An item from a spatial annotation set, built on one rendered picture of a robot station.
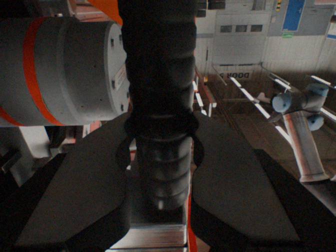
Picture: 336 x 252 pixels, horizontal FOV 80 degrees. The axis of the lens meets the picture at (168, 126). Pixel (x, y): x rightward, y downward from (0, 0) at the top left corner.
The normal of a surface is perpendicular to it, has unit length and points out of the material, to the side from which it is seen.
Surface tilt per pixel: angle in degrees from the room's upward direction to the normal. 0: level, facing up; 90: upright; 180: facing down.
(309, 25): 90
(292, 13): 90
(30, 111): 71
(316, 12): 90
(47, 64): 116
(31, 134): 90
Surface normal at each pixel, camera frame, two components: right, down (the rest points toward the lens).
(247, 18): 0.00, 0.50
